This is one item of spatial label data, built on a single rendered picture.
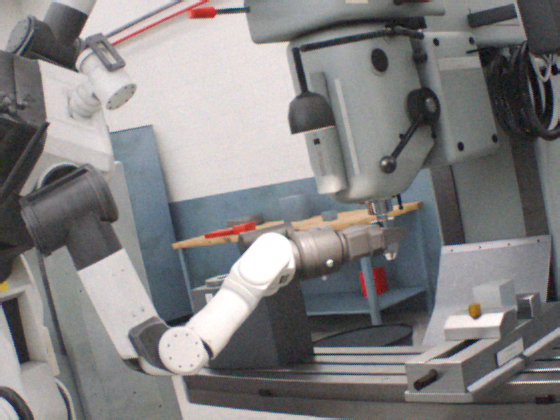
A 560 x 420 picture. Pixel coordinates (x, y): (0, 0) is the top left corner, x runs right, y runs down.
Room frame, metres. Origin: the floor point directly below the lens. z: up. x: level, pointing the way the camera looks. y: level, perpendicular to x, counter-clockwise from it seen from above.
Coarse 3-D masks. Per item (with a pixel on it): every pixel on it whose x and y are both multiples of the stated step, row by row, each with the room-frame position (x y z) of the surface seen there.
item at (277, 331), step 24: (216, 288) 1.97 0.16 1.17; (288, 288) 1.93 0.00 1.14; (264, 312) 1.88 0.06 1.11; (288, 312) 1.92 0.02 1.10; (240, 336) 1.94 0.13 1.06; (264, 336) 1.89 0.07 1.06; (288, 336) 1.91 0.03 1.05; (216, 360) 2.00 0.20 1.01; (240, 360) 1.95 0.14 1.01; (264, 360) 1.90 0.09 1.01; (288, 360) 1.90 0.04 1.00
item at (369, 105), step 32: (320, 32) 1.60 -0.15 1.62; (352, 32) 1.57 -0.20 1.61; (288, 64) 1.68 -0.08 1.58; (320, 64) 1.60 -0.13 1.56; (352, 64) 1.57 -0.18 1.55; (384, 64) 1.58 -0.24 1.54; (352, 96) 1.57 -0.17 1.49; (384, 96) 1.58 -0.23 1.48; (352, 128) 1.58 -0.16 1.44; (384, 128) 1.57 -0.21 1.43; (352, 160) 1.59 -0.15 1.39; (416, 160) 1.63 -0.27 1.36; (352, 192) 1.60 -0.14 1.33; (384, 192) 1.60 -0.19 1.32
